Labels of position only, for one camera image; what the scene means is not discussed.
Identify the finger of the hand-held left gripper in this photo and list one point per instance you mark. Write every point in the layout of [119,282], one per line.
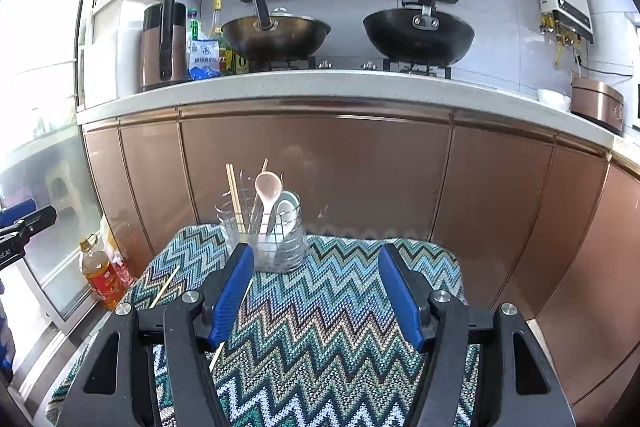
[15,213]
[40,217]

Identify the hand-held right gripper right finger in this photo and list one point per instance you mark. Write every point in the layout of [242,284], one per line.
[400,297]

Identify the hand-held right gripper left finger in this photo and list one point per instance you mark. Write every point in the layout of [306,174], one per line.
[232,292]

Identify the pale blue ceramic spoon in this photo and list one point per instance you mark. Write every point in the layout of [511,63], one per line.
[296,202]

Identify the pink ceramic spoon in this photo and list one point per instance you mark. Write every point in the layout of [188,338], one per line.
[267,184]

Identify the zigzag knitted cloth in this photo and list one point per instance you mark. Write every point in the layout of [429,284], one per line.
[325,332]

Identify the amber oil bottle red label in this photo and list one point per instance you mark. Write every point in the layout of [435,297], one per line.
[102,279]

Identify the red plastic packet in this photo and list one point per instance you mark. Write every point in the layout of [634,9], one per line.
[124,274]

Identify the copper base cabinet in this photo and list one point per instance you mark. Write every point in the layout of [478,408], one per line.
[375,167]

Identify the sliding glass door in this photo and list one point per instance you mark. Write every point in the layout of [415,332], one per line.
[45,82]

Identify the brown electric kettle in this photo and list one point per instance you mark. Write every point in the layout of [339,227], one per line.
[152,52]

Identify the white kitchen countertop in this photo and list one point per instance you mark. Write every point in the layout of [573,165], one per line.
[325,89]

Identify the blue white salt bag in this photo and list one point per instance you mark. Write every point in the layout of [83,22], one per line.
[204,62]

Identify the gas stove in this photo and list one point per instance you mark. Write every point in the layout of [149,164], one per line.
[345,66]

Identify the green bottle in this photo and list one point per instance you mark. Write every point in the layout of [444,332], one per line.
[195,29]

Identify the white bowl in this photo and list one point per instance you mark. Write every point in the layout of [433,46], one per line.
[554,99]

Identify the black wok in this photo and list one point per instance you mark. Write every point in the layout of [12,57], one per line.
[420,39]

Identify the brass wok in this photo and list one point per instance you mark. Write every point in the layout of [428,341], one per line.
[280,37]

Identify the yellow cap glass bottle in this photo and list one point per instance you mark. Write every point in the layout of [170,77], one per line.
[217,22]

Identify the copper rice cooker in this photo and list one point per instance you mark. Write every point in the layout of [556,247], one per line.
[597,104]

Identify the water heater pipes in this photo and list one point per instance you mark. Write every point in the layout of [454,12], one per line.
[557,39]

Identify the white microwave oven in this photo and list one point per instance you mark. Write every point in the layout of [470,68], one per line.
[636,107]

